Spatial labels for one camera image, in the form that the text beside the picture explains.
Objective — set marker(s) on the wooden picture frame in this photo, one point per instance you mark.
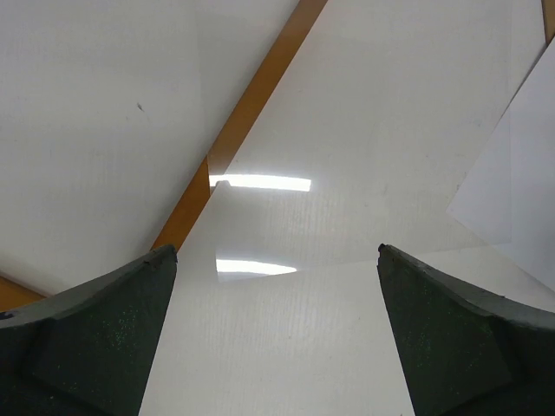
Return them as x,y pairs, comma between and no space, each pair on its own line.
114,115

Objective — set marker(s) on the white photo paper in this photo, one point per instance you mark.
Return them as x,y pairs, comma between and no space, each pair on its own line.
507,198

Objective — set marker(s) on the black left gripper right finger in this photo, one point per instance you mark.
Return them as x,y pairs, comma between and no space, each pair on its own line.
465,350

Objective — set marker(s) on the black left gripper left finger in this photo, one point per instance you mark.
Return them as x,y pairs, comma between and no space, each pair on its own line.
88,350

